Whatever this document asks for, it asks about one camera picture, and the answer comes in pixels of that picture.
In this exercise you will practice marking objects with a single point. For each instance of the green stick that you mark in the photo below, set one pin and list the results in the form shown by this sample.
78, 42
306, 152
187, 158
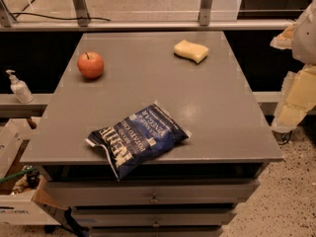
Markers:
16, 175

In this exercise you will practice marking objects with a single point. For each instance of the metal rail frame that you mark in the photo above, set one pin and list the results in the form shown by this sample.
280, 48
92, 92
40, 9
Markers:
22, 15

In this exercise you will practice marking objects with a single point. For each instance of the white pump bottle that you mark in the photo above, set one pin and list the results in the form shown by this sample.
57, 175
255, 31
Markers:
20, 88

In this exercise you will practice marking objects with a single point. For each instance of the open cardboard box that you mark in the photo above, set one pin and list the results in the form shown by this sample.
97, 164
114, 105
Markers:
22, 200

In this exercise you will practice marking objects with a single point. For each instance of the yellow sponge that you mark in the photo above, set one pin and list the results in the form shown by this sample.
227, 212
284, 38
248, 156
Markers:
192, 51

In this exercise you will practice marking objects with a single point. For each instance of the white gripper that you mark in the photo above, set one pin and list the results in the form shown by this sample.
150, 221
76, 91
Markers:
305, 39

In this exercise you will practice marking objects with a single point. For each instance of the red apple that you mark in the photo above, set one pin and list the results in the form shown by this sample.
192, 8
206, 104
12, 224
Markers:
90, 65

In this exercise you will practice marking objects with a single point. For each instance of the blue potato chip bag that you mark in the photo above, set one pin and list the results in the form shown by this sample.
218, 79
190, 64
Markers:
140, 137

